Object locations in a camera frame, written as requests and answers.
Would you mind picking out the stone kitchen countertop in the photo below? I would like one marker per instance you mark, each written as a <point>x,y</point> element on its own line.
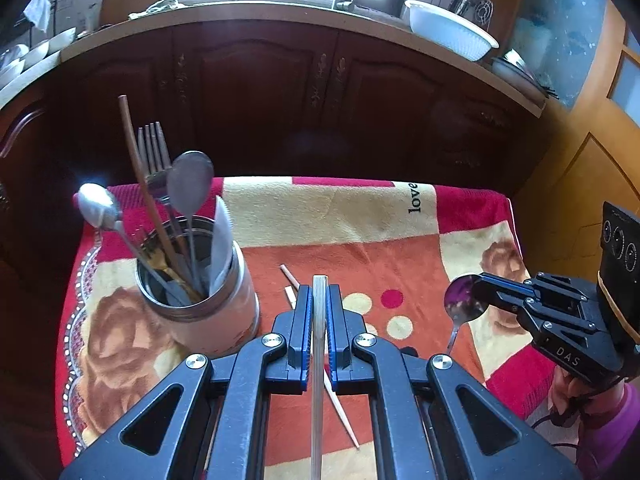
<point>280,12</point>

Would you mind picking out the white steel canister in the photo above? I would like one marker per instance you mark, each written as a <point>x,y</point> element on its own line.
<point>215,320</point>

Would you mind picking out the wooden chopstick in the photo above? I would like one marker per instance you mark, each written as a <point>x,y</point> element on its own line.
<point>345,420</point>
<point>290,296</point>
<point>137,170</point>
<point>318,410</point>

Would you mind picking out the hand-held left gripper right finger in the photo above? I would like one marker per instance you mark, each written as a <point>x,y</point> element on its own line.
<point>336,340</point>

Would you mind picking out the steel basin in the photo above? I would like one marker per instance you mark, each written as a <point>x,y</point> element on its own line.
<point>515,72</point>

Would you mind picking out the red floral blanket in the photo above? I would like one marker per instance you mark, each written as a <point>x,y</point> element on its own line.
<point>360,240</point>

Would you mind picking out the round steel spoon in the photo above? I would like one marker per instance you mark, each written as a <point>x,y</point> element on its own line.
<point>462,302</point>

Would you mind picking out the dark wooden kitchen cabinet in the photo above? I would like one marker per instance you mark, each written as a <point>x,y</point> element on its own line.
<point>260,100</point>

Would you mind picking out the person's right forearm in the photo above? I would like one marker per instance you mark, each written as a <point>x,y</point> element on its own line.
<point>615,440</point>

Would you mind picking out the white knife blade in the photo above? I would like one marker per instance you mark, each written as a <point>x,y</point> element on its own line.
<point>221,240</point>

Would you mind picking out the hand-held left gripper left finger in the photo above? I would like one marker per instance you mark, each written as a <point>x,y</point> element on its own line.
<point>301,340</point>

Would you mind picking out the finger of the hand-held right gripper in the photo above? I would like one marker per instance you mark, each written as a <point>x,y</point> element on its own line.
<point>512,310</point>
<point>505,284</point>

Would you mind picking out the green cloth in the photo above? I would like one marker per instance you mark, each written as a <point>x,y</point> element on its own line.
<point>160,6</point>

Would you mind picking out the white colander basin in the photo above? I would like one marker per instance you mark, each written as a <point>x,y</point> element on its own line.
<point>450,30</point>

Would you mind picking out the person's right hand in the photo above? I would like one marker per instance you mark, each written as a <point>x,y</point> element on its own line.
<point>567,390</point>

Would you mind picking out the brown cutting board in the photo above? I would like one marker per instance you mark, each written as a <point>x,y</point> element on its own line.
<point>125,0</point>

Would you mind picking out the frosted glass partition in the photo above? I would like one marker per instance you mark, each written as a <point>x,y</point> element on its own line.
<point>560,35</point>

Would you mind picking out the orange wooden door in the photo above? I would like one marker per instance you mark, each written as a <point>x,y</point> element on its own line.
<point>575,170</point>

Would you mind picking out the white cloth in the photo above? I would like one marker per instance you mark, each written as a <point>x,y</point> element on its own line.
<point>37,10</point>

